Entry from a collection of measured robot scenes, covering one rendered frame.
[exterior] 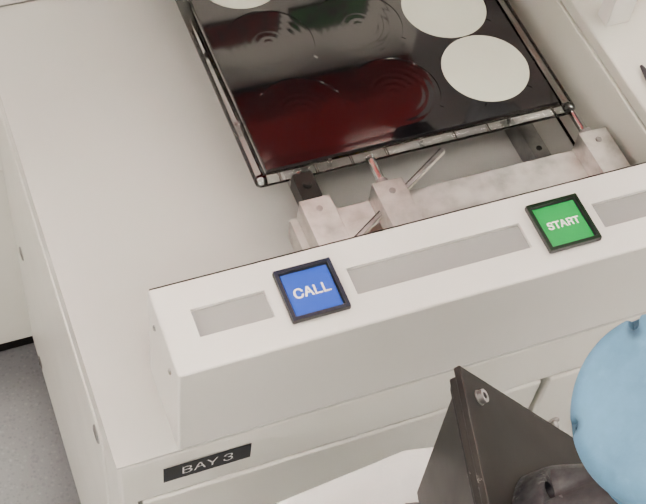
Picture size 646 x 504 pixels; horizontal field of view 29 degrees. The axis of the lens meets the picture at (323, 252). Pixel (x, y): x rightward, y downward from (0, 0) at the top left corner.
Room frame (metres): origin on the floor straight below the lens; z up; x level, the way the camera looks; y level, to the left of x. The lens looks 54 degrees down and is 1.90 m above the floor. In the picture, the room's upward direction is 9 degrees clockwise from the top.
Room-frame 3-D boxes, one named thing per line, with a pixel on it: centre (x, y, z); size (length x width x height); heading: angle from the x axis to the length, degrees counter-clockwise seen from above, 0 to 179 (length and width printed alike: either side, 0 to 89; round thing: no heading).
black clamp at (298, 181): (0.80, 0.03, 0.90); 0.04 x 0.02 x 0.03; 29
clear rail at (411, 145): (0.89, -0.08, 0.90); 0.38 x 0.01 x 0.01; 119
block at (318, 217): (0.75, 0.00, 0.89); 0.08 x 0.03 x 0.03; 29
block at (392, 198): (0.79, -0.07, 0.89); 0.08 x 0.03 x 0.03; 29
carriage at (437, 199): (0.83, -0.14, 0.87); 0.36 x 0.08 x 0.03; 119
